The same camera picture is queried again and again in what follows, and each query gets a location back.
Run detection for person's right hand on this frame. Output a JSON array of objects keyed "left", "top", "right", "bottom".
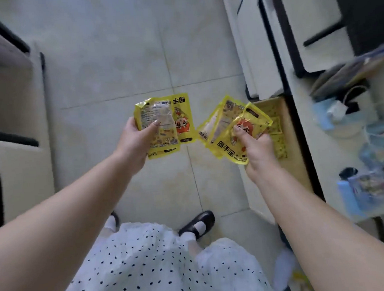
[{"left": 232, "top": 123, "right": 284, "bottom": 184}]

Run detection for person's left hand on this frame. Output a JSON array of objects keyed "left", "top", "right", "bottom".
[{"left": 111, "top": 115, "right": 164, "bottom": 178}]

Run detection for light wooden drawer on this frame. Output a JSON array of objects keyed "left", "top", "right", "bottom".
[{"left": 238, "top": 93, "right": 318, "bottom": 228}]

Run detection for person's right forearm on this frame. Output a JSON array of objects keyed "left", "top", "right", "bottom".
[{"left": 252, "top": 160, "right": 384, "bottom": 291}]

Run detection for person's left forearm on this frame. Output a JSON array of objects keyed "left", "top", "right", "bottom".
[{"left": 0, "top": 151, "right": 147, "bottom": 291}]

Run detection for person's left black shoe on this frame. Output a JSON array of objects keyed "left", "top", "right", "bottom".
[{"left": 110, "top": 210, "right": 122, "bottom": 231}]

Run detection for person's black shoe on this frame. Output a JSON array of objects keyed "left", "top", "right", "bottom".
[
  {"left": 176, "top": 210, "right": 217, "bottom": 242},
  {"left": 110, "top": 210, "right": 122, "bottom": 231}
]

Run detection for person's left white sock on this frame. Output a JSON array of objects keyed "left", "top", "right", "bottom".
[{"left": 103, "top": 214, "right": 117, "bottom": 233}]

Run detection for person's white sock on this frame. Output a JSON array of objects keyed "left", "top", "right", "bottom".
[
  {"left": 103, "top": 214, "right": 117, "bottom": 233},
  {"left": 179, "top": 221, "right": 208, "bottom": 244}
]

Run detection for person's right black shoe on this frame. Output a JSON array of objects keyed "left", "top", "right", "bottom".
[{"left": 176, "top": 210, "right": 217, "bottom": 242}]

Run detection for person's right white sock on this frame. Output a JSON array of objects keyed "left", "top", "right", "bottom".
[{"left": 179, "top": 221, "right": 208, "bottom": 244}]

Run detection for white cabinet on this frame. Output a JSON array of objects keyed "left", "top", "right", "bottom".
[{"left": 219, "top": 0, "right": 384, "bottom": 256}]

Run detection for small black object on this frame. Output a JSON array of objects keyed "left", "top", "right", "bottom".
[{"left": 339, "top": 166, "right": 359, "bottom": 181}]

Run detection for light blue tissue box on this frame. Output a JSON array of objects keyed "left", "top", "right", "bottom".
[{"left": 312, "top": 93, "right": 381, "bottom": 141}]

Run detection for blue and white folders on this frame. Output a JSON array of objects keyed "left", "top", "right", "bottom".
[{"left": 306, "top": 42, "right": 384, "bottom": 102}]

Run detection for blue printed box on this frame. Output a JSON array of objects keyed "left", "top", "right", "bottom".
[{"left": 337, "top": 169, "right": 384, "bottom": 221}]

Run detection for blue cardboard box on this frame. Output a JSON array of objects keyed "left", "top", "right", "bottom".
[{"left": 356, "top": 120, "right": 384, "bottom": 176}]

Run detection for white polka dot dress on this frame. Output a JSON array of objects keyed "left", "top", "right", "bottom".
[{"left": 45, "top": 211, "right": 282, "bottom": 291}]

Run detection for white and black furniture unit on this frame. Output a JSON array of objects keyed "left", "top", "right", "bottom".
[{"left": 0, "top": 0, "right": 59, "bottom": 232}]

